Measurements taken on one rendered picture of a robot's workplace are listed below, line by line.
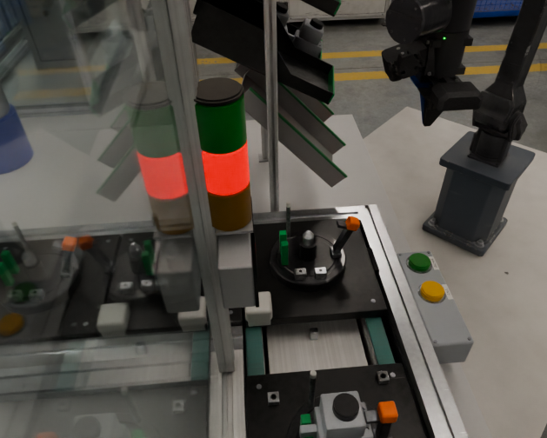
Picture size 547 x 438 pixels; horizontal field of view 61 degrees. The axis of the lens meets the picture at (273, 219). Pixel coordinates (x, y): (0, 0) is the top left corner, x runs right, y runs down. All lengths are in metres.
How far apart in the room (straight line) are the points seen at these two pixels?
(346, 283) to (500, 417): 0.32
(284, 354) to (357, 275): 0.19
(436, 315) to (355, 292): 0.14
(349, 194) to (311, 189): 0.10
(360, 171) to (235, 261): 0.84
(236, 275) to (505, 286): 0.69
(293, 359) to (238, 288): 0.31
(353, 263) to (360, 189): 0.39
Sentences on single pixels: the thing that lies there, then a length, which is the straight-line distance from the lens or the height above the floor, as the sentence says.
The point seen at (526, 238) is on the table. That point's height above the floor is 0.86.
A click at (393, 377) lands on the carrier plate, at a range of 0.75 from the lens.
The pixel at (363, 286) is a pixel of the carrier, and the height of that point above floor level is 0.97.
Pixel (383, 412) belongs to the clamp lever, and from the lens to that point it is 0.60.
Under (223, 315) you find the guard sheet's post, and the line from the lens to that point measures 0.63.
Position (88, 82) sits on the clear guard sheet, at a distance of 0.18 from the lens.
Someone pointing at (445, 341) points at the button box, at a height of 0.96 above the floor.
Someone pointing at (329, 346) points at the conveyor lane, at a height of 0.92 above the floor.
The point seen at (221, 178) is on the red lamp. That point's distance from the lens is 0.46.
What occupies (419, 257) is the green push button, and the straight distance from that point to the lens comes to 0.91.
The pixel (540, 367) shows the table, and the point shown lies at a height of 0.86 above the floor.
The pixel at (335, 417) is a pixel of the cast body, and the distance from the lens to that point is 0.58.
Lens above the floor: 1.60
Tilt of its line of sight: 41 degrees down
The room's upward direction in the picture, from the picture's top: 2 degrees counter-clockwise
